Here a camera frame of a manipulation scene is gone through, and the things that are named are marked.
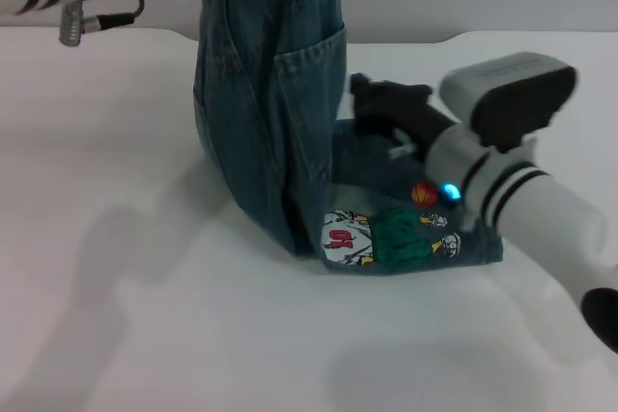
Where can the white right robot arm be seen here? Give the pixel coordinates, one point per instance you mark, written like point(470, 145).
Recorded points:
point(531, 190)

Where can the blue denim shorts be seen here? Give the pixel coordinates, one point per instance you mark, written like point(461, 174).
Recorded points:
point(261, 118)

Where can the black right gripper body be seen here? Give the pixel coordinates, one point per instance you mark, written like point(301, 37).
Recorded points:
point(401, 108)

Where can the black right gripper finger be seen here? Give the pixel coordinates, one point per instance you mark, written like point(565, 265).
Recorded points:
point(359, 83)

